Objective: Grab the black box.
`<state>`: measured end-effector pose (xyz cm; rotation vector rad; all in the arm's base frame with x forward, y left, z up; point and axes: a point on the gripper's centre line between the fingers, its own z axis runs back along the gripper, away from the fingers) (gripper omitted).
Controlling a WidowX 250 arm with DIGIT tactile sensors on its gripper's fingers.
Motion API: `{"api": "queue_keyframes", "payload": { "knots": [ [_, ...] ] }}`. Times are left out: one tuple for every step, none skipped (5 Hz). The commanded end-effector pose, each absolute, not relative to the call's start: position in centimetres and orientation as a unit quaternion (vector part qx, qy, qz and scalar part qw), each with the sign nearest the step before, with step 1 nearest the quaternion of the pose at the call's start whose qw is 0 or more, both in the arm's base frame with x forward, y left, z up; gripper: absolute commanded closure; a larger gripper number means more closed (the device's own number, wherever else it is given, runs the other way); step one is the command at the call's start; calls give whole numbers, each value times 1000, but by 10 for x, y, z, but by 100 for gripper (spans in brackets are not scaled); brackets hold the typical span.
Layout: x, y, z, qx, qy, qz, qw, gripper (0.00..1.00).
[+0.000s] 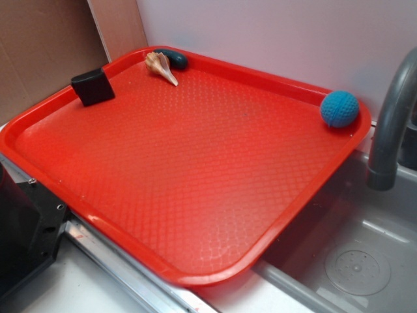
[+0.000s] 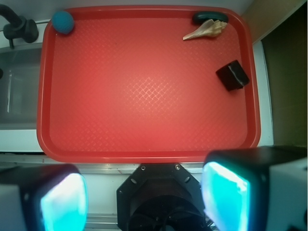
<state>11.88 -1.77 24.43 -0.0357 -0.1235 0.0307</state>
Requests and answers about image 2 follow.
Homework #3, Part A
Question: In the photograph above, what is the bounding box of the black box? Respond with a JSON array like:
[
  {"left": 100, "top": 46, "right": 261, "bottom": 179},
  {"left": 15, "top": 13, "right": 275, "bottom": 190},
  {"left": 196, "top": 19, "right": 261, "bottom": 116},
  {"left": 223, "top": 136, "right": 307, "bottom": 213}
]
[{"left": 216, "top": 60, "right": 250, "bottom": 91}]

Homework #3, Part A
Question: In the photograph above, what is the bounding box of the blue ball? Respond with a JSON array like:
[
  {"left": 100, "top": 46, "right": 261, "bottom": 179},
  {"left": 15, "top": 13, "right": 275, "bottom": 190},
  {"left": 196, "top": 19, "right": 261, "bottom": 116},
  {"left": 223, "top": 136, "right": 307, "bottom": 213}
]
[{"left": 51, "top": 11, "right": 75, "bottom": 35}]

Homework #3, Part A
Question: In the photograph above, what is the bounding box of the beige conch seashell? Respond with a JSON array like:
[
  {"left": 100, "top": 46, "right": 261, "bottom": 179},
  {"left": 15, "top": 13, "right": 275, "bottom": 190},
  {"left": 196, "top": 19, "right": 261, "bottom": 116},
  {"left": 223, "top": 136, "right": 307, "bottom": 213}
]
[{"left": 182, "top": 19, "right": 228, "bottom": 41}]

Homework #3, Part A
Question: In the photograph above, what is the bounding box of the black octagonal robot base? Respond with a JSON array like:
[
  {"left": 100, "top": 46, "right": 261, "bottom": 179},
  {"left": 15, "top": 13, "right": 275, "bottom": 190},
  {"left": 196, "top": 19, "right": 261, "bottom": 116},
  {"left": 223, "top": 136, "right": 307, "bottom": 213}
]
[{"left": 116, "top": 163, "right": 212, "bottom": 231}]

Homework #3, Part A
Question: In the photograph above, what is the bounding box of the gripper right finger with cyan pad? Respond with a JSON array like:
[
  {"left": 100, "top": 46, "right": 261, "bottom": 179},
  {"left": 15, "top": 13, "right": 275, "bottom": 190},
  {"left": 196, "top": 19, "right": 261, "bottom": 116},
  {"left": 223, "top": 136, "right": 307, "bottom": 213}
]
[{"left": 201, "top": 146, "right": 308, "bottom": 231}]

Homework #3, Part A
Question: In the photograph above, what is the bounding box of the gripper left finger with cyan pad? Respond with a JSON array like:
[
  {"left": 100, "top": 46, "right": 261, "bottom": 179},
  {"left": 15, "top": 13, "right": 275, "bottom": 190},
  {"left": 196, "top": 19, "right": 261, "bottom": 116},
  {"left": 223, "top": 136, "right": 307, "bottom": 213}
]
[{"left": 0, "top": 164, "right": 88, "bottom": 231}]

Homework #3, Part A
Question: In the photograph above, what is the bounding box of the black faucet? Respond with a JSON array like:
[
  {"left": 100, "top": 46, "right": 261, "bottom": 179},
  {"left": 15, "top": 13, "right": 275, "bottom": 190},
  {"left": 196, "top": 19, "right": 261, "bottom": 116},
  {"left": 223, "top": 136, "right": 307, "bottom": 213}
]
[{"left": 0, "top": 4, "right": 39, "bottom": 49}]

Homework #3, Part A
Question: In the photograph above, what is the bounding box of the red plastic tray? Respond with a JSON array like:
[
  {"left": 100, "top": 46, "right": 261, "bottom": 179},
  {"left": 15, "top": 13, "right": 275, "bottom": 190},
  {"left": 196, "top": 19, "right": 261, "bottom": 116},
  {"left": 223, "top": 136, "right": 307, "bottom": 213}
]
[{"left": 37, "top": 6, "right": 261, "bottom": 163}]

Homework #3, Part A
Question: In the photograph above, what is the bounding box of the dark green oval stone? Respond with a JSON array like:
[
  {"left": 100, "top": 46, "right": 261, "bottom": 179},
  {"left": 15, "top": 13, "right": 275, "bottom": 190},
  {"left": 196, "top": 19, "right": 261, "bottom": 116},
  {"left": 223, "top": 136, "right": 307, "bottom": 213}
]
[{"left": 192, "top": 11, "right": 229, "bottom": 25}]

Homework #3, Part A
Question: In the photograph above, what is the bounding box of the steel sink basin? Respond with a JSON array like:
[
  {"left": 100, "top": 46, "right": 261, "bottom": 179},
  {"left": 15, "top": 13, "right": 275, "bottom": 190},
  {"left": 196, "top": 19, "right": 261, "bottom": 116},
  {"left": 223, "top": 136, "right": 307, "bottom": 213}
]
[{"left": 0, "top": 48, "right": 41, "bottom": 130}]

